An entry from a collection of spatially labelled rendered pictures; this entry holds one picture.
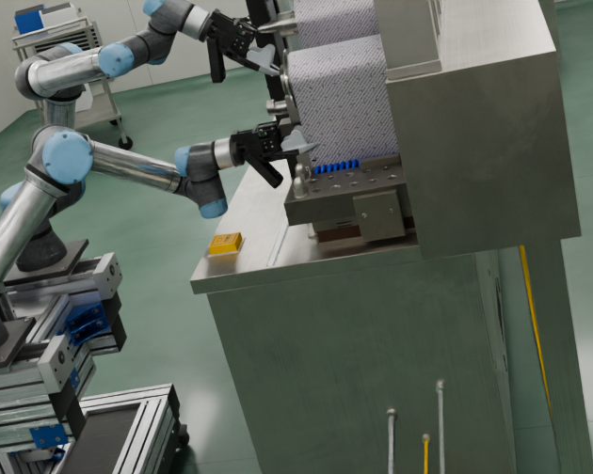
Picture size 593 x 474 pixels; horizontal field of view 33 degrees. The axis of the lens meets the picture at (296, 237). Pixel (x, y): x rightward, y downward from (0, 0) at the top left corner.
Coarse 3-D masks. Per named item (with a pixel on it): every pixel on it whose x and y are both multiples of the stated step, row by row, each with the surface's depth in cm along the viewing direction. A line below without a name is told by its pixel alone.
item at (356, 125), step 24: (336, 96) 236; (360, 96) 235; (384, 96) 234; (312, 120) 240; (336, 120) 239; (360, 120) 238; (384, 120) 237; (336, 144) 241; (360, 144) 240; (384, 144) 239
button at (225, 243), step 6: (222, 234) 249; (228, 234) 248; (234, 234) 247; (240, 234) 248; (216, 240) 246; (222, 240) 245; (228, 240) 244; (234, 240) 243; (240, 240) 247; (210, 246) 244; (216, 246) 243; (222, 246) 243; (228, 246) 243; (234, 246) 242; (210, 252) 244; (216, 252) 244; (222, 252) 244
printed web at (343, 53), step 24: (312, 0) 253; (336, 0) 252; (360, 0) 250; (312, 24) 254; (336, 24) 253; (360, 24) 252; (312, 48) 238; (336, 48) 235; (360, 48) 233; (312, 72) 235; (336, 72) 234; (360, 72) 233; (384, 72) 232; (312, 96) 237
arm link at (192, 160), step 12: (192, 144) 247; (204, 144) 246; (180, 156) 246; (192, 156) 245; (204, 156) 244; (180, 168) 246; (192, 168) 246; (204, 168) 246; (216, 168) 246; (192, 180) 248
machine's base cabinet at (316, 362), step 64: (256, 320) 236; (320, 320) 233; (384, 320) 231; (448, 320) 228; (256, 384) 244; (320, 384) 241; (384, 384) 238; (448, 384) 236; (256, 448) 252; (320, 448) 249; (384, 448) 246; (448, 448) 243; (512, 448) 258
